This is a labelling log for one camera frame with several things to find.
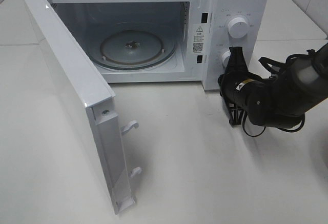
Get lower white timer knob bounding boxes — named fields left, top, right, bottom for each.
left=221, top=50, right=231, bottom=69

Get upper white power knob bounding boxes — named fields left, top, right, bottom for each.
left=227, top=15, right=249, bottom=38

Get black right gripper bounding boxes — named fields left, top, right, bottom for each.
left=218, top=47, right=264, bottom=126

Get white microwave door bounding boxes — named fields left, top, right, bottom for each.
left=23, top=0, right=141, bottom=214

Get glass microwave turntable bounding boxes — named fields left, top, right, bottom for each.
left=87, top=22, right=180, bottom=71

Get white microwave oven body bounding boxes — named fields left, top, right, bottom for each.
left=48, top=0, right=267, bottom=90

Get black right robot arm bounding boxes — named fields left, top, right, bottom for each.
left=218, top=45, right=327, bottom=133

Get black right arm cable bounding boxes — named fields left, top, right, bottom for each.
left=240, top=49, right=318, bottom=138

